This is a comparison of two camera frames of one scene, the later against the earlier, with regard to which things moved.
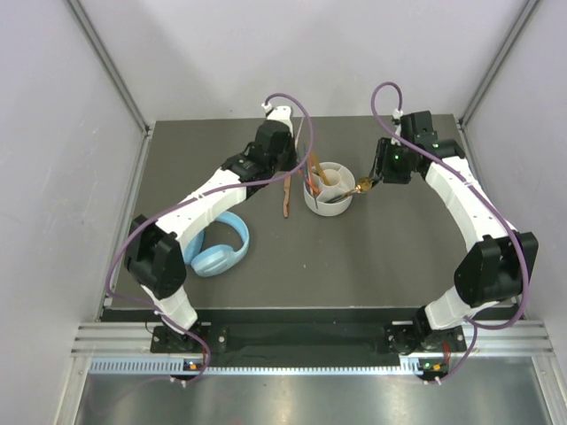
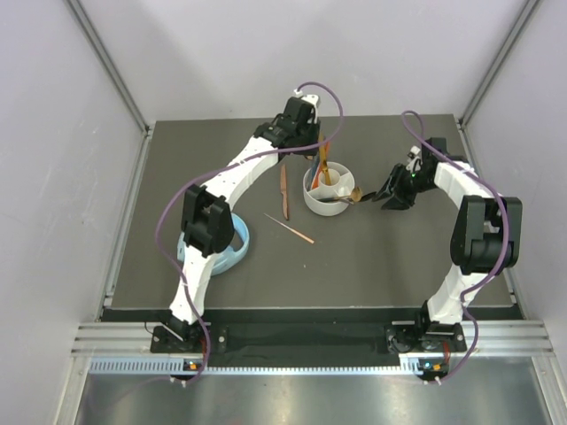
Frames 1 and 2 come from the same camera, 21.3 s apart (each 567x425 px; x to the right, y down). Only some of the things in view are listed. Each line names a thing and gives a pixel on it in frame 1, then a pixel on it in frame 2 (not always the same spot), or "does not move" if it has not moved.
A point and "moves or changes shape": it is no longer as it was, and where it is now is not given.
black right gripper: [382, 167] -> [400, 200]
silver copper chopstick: [299, 133] moves or changes shape
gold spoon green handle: [363, 186] -> [355, 197]
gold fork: [320, 170] -> [323, 158]
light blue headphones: [218, 260] does not move
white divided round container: [333, 197] does not move
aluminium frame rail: [112, 66] does not move
